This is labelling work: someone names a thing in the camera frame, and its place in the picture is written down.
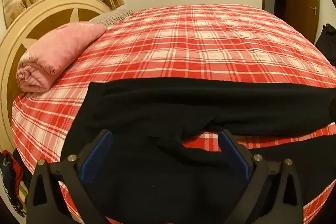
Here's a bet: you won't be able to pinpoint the red plaid bed sheet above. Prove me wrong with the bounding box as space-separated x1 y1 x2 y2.
10 4 336 224

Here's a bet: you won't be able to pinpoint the pile of colourful clothes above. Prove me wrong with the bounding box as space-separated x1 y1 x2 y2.
0 151 29 216

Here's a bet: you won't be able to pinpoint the black bag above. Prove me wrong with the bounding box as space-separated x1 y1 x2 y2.
315 23 336 67

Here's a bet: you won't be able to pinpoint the cream round headboard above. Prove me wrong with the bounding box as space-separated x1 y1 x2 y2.
0 0 112 153

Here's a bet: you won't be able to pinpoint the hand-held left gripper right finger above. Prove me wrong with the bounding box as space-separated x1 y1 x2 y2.
218 129 305 224

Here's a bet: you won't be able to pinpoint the pink rolled blanket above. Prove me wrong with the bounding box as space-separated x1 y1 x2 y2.
16 22 108 94

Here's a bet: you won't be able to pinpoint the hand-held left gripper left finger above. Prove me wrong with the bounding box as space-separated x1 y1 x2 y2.
26 129 113 224

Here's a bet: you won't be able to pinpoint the grey fringed blanket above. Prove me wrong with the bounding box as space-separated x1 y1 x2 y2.
89 9 135 28

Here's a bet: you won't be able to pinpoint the black pants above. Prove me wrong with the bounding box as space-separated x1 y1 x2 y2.
61 77 336 224

